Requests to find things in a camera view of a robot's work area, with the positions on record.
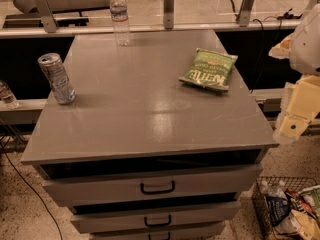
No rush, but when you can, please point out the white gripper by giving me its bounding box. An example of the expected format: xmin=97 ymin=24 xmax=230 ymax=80
xmin=268 ymin=4 xmax=320 ymax=145

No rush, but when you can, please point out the green jalapeno chip bag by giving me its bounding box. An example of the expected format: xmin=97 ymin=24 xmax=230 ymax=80
xmin=179 ymin=48 xmax=237 ymax=92

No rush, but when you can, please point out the green snack bag in basket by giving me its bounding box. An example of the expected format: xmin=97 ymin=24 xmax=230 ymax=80
xmin=299 ymin=185 xmax=320 ymax=218

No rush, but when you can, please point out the red snack bag in basket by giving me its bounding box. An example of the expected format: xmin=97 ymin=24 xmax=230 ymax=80
xmin=285 ymin=189 xmax=316 ymax=218

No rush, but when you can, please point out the blue snack bag in basket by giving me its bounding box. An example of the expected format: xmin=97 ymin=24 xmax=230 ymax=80
xmin=265 ymin=190 xmax=291 ymax=226

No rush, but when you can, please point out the yellow snack bag in basket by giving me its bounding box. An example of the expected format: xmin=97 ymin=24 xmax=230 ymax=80
xmin=275 ymin=210 xmax=320 ymax=240

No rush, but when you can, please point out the silver redbull can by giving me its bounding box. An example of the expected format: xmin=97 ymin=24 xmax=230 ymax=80
xmin=38 ymin=53 xmax=76 ymax=104

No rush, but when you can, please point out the grey drawer cabinet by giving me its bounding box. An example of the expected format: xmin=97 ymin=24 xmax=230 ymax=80
xmin=20 ymin=29 xmax=280 ymax=240

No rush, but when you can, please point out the clear water bottle on table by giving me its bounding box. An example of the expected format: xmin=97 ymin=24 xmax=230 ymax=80
xmin=110 ymin=0 xmax=131 ymax=46

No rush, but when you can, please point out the water bottle at left edge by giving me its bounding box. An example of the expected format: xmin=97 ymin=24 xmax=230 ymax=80
xmin=0 ymin=80 xmax=19 ymax=109

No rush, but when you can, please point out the wire basket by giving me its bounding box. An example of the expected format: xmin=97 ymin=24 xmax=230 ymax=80
xmin=252 ymin=176 xmax=317 ymax=240

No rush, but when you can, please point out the bottom drawer with black handle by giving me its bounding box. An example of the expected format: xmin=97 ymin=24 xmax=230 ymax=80
xmin=90 ymin=221 xmax=225 ymax=240

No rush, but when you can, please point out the drawer with black handle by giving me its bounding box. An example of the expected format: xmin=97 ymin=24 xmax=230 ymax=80
xmin=43 ymin=164 xmax=262 ymax=207
xmin=90 ymin=221 xmax=225 ymax=240
xmin=71 ymin=201 xmax=240 ymax=234

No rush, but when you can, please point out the middle drawer with black handle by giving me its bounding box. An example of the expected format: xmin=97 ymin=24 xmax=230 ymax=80
xmin=71 ymin=201 xmax=240 ymax=234

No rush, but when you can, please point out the metal railing frame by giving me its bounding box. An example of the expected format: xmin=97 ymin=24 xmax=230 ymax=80
xmin=0 ymin=0 xmax=317 ymax=38

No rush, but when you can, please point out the top drawer with black handle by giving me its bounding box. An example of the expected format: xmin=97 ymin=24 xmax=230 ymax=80
xmin=43 ymin=164 xmax=262 ymax=207

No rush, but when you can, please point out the black floor cable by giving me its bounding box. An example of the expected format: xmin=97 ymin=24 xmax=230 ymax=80
xmin=0 ymin=140 xmax=64 ymax=240

